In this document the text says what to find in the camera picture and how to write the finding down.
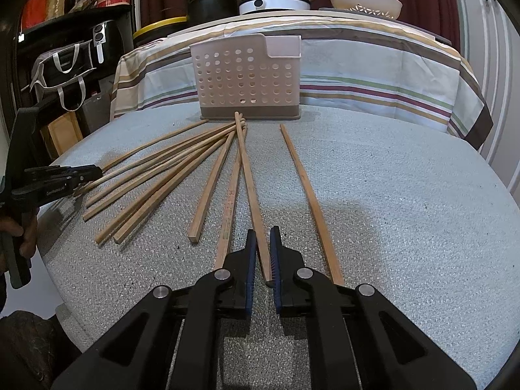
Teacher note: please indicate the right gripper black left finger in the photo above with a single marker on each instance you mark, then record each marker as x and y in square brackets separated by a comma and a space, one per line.
[170, 339]

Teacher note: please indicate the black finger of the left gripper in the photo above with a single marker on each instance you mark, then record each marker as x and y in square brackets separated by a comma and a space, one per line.
[87, 173]

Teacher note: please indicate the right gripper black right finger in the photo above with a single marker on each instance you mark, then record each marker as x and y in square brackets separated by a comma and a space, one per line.
[357, 339]

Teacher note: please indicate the person left hand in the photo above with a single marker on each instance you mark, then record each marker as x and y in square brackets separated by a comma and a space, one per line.
[28, 233]

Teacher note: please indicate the wooden board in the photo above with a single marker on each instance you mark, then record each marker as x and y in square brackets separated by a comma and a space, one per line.
[61, 134]

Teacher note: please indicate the wooden chopstick short centre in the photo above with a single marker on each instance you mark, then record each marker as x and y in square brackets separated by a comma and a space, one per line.
[194, 232]

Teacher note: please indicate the grey foam table mat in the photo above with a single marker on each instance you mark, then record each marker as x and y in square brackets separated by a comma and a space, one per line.
[415, 212]

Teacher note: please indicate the orange packet on shelf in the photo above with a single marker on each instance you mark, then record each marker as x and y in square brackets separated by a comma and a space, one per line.
[34, 13]

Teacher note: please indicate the black shelf unit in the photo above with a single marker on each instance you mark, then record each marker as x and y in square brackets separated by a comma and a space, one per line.
[68, 61]

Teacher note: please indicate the black yellow round container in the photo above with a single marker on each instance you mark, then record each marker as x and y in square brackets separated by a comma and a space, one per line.
[159, 29]

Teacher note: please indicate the pink perforated utensil basket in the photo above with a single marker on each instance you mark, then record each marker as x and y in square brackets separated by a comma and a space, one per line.
[255, 75]

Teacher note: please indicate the black pot yellow lid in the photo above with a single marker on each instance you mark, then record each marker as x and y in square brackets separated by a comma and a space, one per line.
[204, 11]

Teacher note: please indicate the white portable stove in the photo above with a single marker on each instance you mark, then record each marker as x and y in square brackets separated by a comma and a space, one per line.
[250, 6]

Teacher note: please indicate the striped tablecloth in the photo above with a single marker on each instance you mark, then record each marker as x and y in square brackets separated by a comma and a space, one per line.
[348, 61]

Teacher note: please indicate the white cabinet doors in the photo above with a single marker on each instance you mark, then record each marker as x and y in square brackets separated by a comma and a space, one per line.
[490, 43]

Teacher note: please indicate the white patterned bowl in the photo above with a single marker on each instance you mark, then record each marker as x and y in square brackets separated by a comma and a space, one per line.
[387, 9]

